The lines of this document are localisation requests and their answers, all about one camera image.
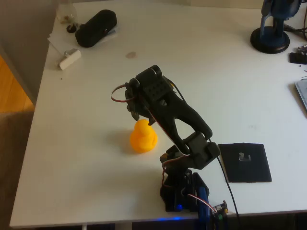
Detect small controller board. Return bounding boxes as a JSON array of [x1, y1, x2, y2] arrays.
[[211, 200, 229, 220]]

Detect white paper sheets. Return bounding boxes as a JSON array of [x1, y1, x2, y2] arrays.
[[47, 23, 119, 52]]

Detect blue table clamp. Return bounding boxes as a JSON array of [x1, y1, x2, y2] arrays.
[[196, 186, 211, 230]]

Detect clear bottle with red label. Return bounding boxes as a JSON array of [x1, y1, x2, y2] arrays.
[[56, 0, 78, 24]]

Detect black cables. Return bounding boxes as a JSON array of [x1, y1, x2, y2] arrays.
[[284, 23, 307, 40]]

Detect camera with yellow tape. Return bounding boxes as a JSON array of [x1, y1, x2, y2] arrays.
[[165, 78, 177, 93]]

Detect dark camera cable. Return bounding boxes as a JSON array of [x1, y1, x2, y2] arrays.
[[172, 82, 242, 230]]

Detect red white servo wire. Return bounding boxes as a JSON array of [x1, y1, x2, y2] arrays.
[[110, 85, 140, 104]]

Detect grey laptop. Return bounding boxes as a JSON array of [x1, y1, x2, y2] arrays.
[[294, 79, 307, 111]]

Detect black oblong case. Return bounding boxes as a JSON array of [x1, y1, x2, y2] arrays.
[[75, 9, 118, 48]]

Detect white rectangular adapter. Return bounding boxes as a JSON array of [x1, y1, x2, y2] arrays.
[[59, 48, 82, 71]]

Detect black phone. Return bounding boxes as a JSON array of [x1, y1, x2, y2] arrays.
[[289, 52, 307, 65]]

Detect black square mat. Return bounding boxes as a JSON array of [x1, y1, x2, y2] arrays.
[[217, 143, 272, 184]]

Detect yellow rubber duck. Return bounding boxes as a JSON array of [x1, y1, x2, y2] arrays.
[[130, 118, 158, 154]]

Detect blue microphone on black stand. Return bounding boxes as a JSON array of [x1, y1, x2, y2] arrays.
[[250, 0, 302, 55]]

